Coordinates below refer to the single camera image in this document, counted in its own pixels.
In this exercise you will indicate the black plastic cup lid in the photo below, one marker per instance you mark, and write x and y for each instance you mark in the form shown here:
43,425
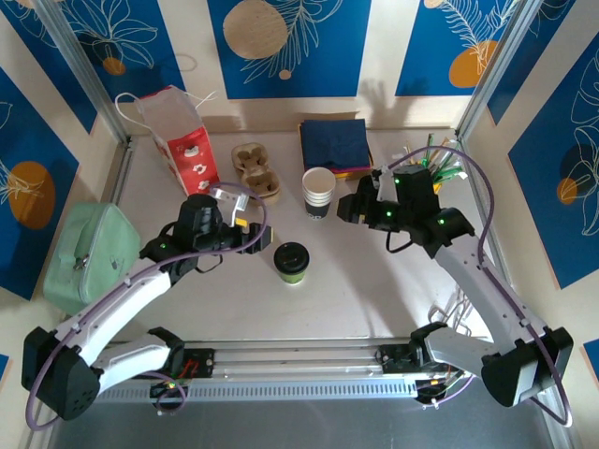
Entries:
291,257

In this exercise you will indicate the red white paper gift bag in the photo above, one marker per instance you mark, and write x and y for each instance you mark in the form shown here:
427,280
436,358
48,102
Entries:
192,147

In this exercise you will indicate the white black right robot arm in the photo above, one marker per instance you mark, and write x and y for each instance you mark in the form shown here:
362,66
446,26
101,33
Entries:
486,299

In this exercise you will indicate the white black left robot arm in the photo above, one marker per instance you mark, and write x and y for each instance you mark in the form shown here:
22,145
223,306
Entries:
117,304

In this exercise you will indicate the stack of paper cups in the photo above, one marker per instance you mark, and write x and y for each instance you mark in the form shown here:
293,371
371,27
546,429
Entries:
319,196

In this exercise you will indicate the stack of cardboard cup carriers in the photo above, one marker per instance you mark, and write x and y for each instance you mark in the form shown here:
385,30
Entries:
257,178

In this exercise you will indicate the green straw white wrapper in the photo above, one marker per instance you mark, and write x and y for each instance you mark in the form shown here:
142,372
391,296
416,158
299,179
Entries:
451,170

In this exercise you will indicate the dark green straw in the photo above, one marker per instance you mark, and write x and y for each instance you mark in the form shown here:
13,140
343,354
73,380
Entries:
429,140

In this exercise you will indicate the mint green zip case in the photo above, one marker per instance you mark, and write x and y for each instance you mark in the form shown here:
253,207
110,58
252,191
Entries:
89,252

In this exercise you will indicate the aluminium table side rail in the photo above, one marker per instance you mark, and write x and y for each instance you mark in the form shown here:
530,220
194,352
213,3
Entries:
473,184
125,159

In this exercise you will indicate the aluminium front rail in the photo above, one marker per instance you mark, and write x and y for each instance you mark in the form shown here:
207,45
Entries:
304,362

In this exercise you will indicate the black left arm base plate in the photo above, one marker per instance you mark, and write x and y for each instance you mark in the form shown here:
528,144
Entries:
199,362

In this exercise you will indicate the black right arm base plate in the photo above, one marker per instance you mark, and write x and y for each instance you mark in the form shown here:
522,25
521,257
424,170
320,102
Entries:
395,360

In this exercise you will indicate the aluminium frame post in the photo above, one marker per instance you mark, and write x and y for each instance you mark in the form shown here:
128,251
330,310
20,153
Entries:
497,61
75,56

